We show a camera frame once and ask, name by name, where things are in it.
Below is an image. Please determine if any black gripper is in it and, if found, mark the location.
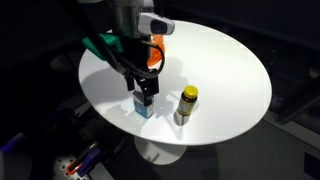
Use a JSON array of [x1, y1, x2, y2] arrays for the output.
[[120, 35, 160, 107]]

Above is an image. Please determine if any blue container with white lid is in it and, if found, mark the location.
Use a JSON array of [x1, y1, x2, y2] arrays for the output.
[[132, 91, 155, 120]]

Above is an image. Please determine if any orange plastic bag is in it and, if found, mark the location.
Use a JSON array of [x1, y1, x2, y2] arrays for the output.
[[146, 34, 166, 70]]

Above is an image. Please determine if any amber bottle with yellow cap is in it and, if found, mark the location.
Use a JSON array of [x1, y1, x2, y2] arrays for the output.
[[177, 85, 200, 117]]

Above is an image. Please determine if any purple clamp with orange tips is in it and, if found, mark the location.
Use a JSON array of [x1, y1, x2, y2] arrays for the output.
[[65, 141, 103, 177]]

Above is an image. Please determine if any perforated metal plate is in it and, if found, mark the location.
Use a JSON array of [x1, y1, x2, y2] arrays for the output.
[[52, 155, 86, 180]]

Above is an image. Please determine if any grey rounded object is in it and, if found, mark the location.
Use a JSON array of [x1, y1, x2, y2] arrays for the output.
[[0, 150, 33, 180]]

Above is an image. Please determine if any black cable bundle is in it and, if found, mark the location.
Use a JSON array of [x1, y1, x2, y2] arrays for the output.
[[83, 18, 166, 80]]

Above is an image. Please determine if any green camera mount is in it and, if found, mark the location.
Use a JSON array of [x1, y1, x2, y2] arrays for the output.
[[81, 32, 125, 62]]

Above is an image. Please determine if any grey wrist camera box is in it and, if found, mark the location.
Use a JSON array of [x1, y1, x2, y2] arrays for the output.
[[137, 12, 176, 36]]

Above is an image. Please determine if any white table pedestal base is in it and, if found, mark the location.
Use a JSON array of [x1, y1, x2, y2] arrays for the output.
[[133, 134, 188, 166]]

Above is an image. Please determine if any purple clamp handle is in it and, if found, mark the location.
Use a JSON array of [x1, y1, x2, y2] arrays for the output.
[[0, 132, 28, 152]]

